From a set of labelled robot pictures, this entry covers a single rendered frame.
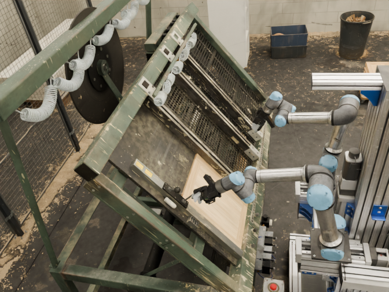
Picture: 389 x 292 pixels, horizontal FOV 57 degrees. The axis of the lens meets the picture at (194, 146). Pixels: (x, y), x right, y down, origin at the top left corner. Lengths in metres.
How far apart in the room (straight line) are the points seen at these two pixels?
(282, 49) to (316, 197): 4.96
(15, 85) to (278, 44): 5.19
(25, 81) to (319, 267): 1.98
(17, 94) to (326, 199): 1.53
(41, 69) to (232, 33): 4.43
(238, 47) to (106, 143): 4.57
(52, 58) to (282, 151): 3.14
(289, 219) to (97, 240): 1.95
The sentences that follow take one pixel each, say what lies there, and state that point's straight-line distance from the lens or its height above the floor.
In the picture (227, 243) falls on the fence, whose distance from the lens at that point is 2.37.
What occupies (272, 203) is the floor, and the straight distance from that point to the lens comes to 3.95.
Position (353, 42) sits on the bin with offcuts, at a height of 0.30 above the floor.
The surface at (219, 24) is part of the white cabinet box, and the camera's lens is 6.10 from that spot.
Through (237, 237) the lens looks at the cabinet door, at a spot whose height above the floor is 0.93.
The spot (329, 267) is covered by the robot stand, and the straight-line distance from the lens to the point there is 2.49.
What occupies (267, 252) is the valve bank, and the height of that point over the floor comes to 0.74.
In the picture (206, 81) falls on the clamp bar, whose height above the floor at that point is 1.49.
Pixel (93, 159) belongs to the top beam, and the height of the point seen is 1.87.
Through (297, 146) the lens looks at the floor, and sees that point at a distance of 4.64.
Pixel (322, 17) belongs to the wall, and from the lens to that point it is 7.53.
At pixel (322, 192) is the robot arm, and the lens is 1.80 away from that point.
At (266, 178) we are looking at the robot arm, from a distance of 2.00.
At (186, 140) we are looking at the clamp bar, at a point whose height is 1.45.
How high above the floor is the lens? 2.95
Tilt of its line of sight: 39 degrees down
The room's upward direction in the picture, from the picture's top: 8 degrees counter-clockwise
